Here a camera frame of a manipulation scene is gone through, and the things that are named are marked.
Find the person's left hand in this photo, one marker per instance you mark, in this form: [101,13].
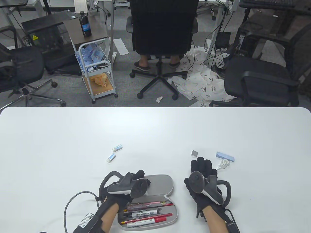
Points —
[139,173]

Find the person's right hand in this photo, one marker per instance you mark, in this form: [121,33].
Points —
[203,165]

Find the white cartoon print pencil case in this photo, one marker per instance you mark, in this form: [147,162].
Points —
[160,184]

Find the clear gel pen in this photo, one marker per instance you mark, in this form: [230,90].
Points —
[141,206]

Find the white marker black cap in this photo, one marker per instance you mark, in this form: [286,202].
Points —
[143,212]

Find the red wooden pencil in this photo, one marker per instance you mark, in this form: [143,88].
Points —
[167,214]
[167,203]

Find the white marker red cap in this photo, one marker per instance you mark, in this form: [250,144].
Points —
[160,220]

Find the person's right forearm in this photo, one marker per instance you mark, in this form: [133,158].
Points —
[213,222]

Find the person's left forearm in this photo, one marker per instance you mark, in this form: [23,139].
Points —
[109,217]

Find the small grey metal block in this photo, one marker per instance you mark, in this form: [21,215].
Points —
[194,153]

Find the grey right hand controller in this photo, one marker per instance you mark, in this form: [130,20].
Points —
[196,182]

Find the grey hand controller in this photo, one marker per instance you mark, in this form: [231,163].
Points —
[196,182]
[121,187]

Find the white correction tape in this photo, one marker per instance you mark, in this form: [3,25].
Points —
[224,164]

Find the grey left hand controller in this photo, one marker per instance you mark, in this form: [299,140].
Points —
[121,187]

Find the light blue note pad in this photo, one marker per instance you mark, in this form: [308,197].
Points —
[224,156]

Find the white eraser blue sleeve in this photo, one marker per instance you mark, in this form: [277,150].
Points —
[111,157]
[117,148]

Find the crumpled white paper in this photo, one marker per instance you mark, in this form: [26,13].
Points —
[159,99]

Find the white printed floor sheet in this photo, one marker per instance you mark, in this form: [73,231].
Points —
[206,85]

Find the white trolley cart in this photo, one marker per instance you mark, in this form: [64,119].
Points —
[97,93]

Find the orange cloth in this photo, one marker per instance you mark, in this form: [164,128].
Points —
[100,80]

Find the black mesh armrest chair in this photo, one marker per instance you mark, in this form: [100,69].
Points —
[257,72]

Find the white power strip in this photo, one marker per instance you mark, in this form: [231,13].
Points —
[114,57]

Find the black box on floor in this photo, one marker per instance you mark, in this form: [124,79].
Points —
[223,40]

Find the white paper sheet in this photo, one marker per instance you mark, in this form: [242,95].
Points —
[121,46]

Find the pile of blue packets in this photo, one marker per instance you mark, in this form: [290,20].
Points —
[91,54]

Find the white desk leg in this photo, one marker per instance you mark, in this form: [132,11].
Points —
[216,24]
[112,29]

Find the black high-back office chair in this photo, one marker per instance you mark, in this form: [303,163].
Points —
[160,24]

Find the grey chair wheel base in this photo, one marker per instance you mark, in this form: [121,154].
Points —
[209,11]

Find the black mesh office chair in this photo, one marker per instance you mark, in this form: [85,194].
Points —
[274,26]

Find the black chair chrome base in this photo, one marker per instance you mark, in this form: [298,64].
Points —
[26,65]

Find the dark bottle blue label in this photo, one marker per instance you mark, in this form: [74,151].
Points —
[85,24]

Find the black cabinet yellow sticker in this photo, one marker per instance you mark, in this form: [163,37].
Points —
[48,41]

